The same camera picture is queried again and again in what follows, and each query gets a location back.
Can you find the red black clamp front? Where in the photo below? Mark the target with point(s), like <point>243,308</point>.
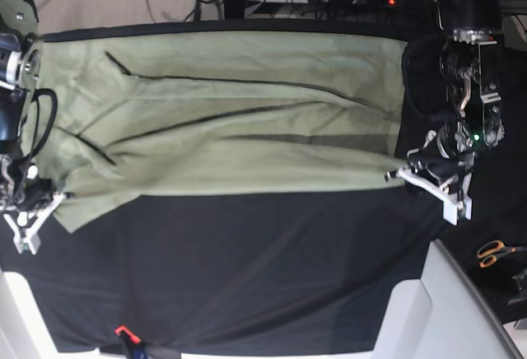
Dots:
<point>132,345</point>

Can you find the black table cloth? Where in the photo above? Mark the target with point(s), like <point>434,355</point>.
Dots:
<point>274,274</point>

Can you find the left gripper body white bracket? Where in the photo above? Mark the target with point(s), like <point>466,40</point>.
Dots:
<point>442,167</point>

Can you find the white bin right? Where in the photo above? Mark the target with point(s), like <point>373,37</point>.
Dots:
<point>441,315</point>

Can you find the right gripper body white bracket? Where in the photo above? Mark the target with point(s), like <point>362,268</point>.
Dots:
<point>28,200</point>

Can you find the light green T-shirt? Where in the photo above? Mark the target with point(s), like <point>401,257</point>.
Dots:
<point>224,113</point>

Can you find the orange handled scissors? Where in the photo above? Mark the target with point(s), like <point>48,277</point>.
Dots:
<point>495,250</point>

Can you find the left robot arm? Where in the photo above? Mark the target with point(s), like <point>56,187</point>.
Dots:
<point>471,118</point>

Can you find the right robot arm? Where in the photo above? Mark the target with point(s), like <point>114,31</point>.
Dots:
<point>20,68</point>

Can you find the white bin left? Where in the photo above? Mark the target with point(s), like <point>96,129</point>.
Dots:
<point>23,331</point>

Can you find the white bin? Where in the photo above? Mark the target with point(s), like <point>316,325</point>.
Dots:
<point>23,331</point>
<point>441,315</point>

